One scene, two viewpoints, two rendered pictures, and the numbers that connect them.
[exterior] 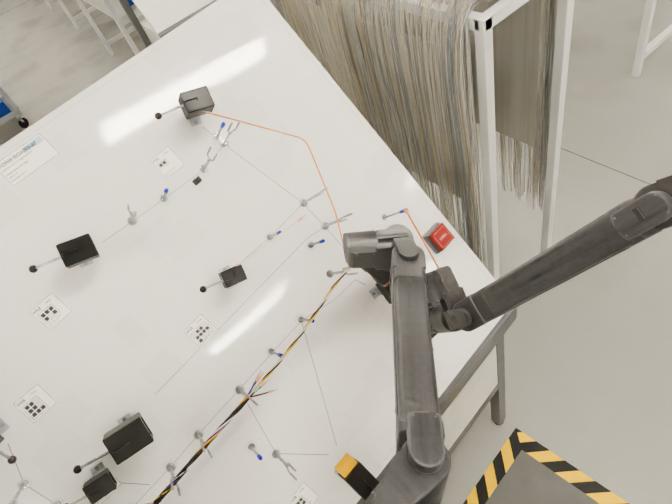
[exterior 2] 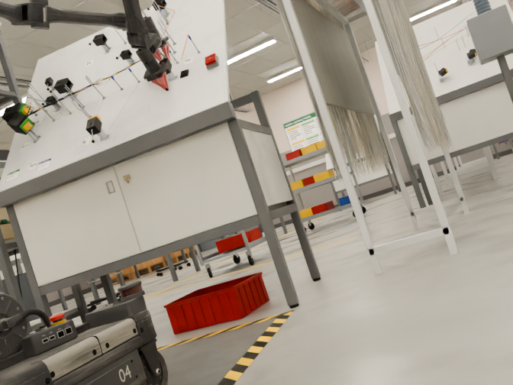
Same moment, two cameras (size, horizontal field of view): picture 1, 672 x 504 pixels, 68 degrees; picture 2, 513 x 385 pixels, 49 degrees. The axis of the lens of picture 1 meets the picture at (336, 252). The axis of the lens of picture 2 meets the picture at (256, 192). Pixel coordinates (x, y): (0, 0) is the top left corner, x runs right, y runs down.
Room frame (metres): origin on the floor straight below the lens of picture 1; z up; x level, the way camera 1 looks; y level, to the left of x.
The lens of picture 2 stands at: (-0.91, -1.95, 0.39)
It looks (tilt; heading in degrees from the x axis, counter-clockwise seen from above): 3 degrees up; 45
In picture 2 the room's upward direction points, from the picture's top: 18 degrees counter-clockwise
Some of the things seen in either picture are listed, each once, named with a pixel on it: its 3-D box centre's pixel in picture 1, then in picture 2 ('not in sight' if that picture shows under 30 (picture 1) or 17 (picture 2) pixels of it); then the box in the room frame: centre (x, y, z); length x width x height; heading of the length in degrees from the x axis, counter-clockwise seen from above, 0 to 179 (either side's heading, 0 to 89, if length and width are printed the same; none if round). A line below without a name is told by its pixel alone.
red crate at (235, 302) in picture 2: not in sight; (217, 302); (0.71, 0.14, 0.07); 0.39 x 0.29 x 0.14; 108
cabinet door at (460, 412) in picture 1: (441, 425); (183, 189); (0.54, -0.09, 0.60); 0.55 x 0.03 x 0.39; 120
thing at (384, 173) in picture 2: not in sight; (358, 162); (8.58, 4.50, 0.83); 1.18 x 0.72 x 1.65; 112
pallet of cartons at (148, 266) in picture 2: not in sight; (131, 260); (5.62, 8.91, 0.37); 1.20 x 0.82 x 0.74; 19
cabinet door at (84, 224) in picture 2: not in sight; (75, 228); (0.28, 0.39, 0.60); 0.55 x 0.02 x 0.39; 120
